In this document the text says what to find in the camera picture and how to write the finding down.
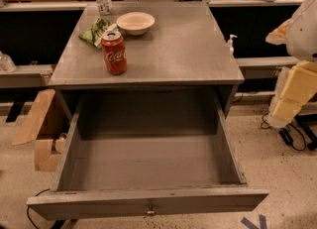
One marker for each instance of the grey cabinet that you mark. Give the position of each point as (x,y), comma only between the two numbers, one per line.
(184,46)

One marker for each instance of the open grey top drawer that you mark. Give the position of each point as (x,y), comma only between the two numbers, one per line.
(128,149)

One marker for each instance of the cardboard box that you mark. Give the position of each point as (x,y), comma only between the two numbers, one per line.
(46,126)

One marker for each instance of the white pump dispenser bottle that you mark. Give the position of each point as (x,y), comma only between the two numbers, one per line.
(230,43)

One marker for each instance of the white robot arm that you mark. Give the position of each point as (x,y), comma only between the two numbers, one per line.
(303,32)

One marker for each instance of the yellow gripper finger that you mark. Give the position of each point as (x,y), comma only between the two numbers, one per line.
(279,36)
(294,88)

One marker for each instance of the metal drawer knob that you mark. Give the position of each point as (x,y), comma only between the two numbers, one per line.
(150,211)

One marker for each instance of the white ceramic bowl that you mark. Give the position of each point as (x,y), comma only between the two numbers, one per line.
(135,23)

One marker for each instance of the red coke can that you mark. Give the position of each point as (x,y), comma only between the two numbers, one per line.
(114,52)

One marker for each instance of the green chip bag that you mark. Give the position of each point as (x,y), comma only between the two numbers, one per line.
(95,32)

